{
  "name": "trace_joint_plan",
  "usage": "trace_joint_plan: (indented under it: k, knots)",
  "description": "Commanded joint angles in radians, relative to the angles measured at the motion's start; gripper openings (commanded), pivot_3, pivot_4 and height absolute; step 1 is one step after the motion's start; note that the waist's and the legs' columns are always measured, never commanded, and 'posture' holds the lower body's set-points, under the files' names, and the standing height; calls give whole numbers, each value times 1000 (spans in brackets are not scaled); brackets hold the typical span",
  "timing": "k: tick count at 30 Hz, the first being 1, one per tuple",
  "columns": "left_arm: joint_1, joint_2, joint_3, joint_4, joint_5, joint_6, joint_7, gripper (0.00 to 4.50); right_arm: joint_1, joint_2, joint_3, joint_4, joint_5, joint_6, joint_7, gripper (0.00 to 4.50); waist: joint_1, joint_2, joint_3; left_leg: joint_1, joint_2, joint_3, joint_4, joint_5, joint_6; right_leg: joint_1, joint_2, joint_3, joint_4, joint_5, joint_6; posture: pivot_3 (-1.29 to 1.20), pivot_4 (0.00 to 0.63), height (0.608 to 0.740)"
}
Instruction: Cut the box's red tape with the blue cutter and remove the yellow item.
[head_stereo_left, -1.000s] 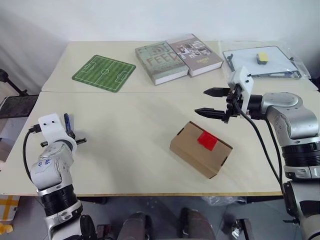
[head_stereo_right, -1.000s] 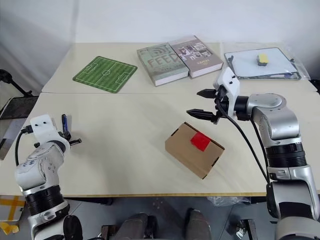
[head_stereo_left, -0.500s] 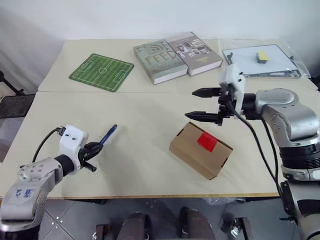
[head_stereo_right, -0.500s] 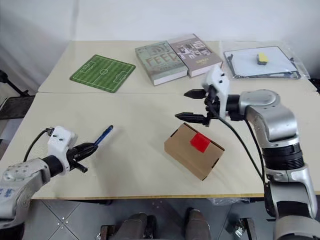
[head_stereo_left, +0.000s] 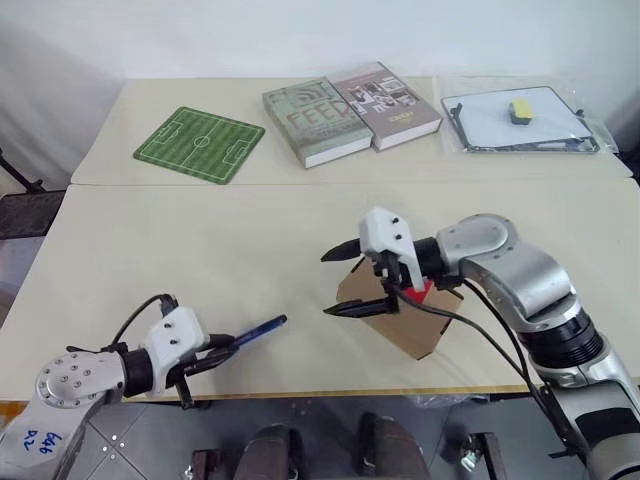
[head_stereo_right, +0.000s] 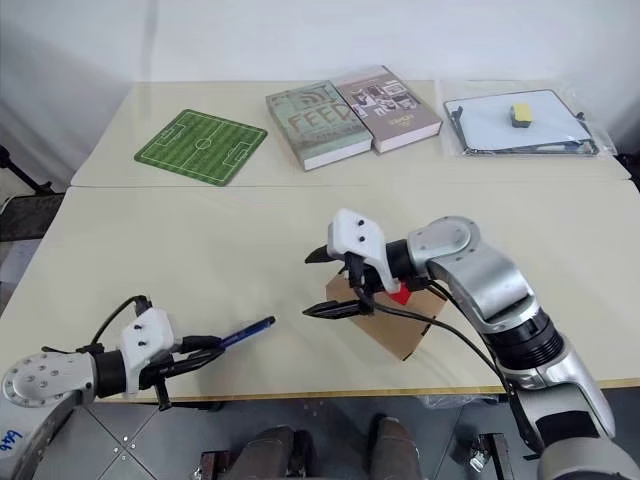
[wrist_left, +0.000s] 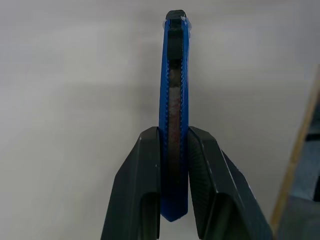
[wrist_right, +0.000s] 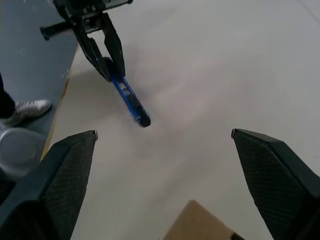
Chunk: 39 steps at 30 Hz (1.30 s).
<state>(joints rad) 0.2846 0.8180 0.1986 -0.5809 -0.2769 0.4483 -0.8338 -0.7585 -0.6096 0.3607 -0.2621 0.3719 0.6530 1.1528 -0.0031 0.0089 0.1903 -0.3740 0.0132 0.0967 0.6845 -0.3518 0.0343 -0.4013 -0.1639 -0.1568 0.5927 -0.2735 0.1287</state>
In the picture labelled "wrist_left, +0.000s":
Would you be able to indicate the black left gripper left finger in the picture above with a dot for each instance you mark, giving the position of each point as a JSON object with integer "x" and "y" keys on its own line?
{"x": 135, "y": 180}

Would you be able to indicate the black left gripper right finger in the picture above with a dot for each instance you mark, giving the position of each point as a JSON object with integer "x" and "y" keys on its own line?
{"x": 215, "y": 190}

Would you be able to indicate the blue utility cutter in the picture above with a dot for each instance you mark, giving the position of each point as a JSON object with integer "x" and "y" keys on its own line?
{"x": 163, "y": 100}

